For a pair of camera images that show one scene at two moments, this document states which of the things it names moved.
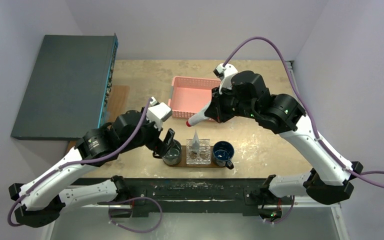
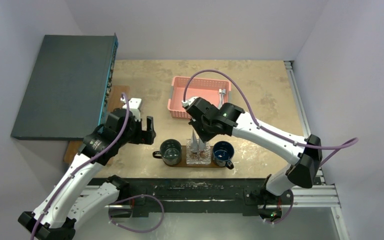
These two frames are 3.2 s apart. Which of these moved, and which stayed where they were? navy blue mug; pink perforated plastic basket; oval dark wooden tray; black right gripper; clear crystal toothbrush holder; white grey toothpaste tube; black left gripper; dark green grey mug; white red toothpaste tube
Moved: black left gripper; white red toothpaste tube; black right gripper
Stayed: pink perforated plastic basket; white grey toothpaste tube; dark green grey mug; clear crystal toothbrush holder; navy blue mug; oval dark wooden tray
